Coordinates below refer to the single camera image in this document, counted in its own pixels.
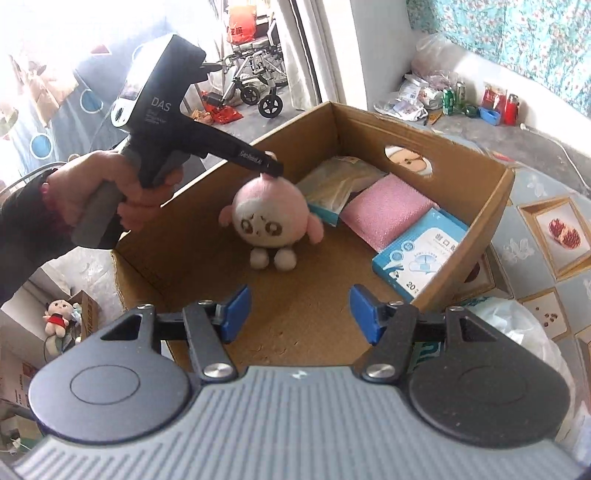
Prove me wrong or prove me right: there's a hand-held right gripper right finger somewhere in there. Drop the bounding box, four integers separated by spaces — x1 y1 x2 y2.
349 285 505 382

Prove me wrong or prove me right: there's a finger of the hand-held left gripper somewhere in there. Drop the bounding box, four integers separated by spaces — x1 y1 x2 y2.
221 137 285 179

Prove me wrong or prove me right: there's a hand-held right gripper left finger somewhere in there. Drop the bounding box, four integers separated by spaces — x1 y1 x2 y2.
92 284 253 385

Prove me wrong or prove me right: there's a pink plush toy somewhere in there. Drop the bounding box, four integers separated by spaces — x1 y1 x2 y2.
219 174 326 273

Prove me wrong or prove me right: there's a brown cardboard box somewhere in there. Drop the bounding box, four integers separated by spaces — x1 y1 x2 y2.
111 102 515 370

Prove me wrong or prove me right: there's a blue and white paper box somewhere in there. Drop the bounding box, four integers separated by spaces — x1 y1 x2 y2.
372 208 472 298

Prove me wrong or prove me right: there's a pink sponge cloth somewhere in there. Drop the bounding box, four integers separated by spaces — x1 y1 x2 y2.
339 174 439 245

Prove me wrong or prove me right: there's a person's left forearm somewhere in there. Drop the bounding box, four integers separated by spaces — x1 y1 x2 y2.
0 170 80 303

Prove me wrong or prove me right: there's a person's left hand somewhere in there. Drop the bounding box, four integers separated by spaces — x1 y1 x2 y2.
46 150 185 234

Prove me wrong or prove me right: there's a wheelchair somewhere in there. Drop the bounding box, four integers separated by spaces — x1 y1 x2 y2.
203 14 289 118

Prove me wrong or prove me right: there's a red plastic bag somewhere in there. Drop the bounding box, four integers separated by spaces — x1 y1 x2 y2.
228 4 257 44

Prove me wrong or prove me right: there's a blue blanket with circles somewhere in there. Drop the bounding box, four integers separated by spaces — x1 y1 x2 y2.
0 46 153 176

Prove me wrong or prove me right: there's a white curtain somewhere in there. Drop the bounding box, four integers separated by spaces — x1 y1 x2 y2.
272 0 352 109

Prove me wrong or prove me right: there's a pale blue plastic bag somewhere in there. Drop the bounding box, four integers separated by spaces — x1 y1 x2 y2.
411 295 575 462

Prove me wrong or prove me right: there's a small cardboard box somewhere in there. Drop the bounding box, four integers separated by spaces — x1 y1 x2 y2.
65 290 100 343

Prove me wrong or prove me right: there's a red dress doll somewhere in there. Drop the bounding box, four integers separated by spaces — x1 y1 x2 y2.
44 299 75 339

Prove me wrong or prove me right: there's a clear plastic bag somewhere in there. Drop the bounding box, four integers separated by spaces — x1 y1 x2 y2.
411 32 462 84

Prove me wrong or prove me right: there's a fruit print tablecloth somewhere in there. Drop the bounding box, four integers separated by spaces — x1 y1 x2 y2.
438 134 591 384

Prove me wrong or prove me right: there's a red packet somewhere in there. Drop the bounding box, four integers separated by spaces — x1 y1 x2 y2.
482 83 504 112

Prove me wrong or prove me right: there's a white cable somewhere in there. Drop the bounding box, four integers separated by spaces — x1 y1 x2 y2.
519 122 591 185

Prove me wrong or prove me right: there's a teal floral wall cloth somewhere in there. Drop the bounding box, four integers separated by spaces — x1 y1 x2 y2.
406 0 591 97

